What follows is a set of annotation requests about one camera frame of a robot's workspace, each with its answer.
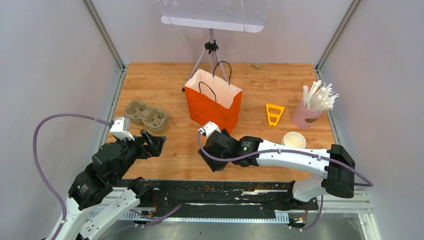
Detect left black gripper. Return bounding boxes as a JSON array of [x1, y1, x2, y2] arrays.
[[112, 128, 167, 182]]

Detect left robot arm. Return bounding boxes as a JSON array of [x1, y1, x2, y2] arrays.
[[47, 130, 167, 240]]

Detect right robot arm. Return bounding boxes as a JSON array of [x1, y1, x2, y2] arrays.
[[197, 128, 356, 209]]

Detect cardboard cup carrier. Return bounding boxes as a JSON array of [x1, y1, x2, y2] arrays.
[[124, 100, 169, 133]]

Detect orange paper bag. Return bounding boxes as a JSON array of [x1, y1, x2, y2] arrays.
[[184, 69, 243, 132]]

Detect yellow plastic triangle tool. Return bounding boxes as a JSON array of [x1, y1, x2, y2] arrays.
[[265, 103, 285, 127]]

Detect white paper cup stack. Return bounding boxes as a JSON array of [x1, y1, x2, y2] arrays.
[[281, 131, 307, 149]]

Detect pink straw holder cup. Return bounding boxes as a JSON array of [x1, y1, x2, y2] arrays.
[[291, 101, 323, 130]]

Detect tripod stand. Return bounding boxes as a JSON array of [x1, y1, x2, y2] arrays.
[[187, 28, 231, 83]]

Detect white wrapped straws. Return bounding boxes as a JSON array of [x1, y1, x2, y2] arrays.
[[301, 80, 340, 112]]

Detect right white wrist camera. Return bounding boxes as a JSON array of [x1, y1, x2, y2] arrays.
[[198, 121, 221, 138]]

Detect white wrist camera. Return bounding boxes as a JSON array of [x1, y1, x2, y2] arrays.
[[198, 121, 221, 138], [109, 116, 135, 141]]

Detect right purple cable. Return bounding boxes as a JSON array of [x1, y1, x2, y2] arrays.
[[197, 130, 374, 188]]

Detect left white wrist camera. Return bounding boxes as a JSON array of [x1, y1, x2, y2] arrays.
[[109, 116, 135, 141]]

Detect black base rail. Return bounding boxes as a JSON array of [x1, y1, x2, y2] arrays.
[[137, 179, 325, 220]]

